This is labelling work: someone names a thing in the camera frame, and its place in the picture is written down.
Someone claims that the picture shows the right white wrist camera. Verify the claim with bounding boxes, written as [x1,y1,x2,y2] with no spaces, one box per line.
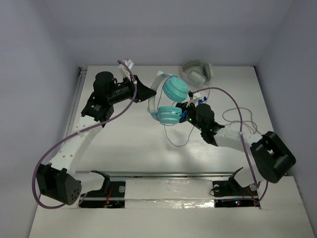
[187,91,205,107]

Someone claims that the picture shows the teal cat-ear headphones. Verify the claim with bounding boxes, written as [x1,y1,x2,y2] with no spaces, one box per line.
[148,71,189,126]

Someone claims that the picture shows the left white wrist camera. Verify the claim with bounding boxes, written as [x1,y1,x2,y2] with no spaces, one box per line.
[117,59,134,80]

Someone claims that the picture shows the white foam cover panel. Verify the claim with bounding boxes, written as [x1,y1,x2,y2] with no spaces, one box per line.
[124,178,214,209]

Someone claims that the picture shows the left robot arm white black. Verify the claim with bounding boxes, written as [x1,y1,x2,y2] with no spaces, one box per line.
[32,71,156,206]

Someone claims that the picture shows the grey white headphones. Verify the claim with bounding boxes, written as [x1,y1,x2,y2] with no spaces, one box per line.
[180,60,214,88]

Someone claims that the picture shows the grey headphone cable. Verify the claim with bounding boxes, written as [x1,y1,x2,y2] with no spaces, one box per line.
[222,108,261,136]

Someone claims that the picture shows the left aluminium side rail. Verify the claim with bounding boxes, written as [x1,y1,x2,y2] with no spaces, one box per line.
[65,66,88,136]

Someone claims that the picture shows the thin blue headphone cable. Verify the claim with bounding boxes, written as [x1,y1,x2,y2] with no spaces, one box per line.
[158,84,208,147]

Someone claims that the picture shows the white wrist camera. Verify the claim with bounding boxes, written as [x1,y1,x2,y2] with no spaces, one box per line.
[187,91,205,107]
[117,59,134,80]

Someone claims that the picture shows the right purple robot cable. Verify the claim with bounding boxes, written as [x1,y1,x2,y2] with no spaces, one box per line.
[189,87,268,208]

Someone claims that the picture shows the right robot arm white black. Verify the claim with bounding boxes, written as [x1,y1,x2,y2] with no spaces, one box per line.
[176,103,296,195]

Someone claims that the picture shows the aluminium mounting rail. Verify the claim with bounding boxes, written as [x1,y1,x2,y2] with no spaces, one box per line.
[74,170,289,179]

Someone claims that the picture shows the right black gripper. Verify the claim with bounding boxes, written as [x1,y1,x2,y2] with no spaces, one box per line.
[165,99,205,131]

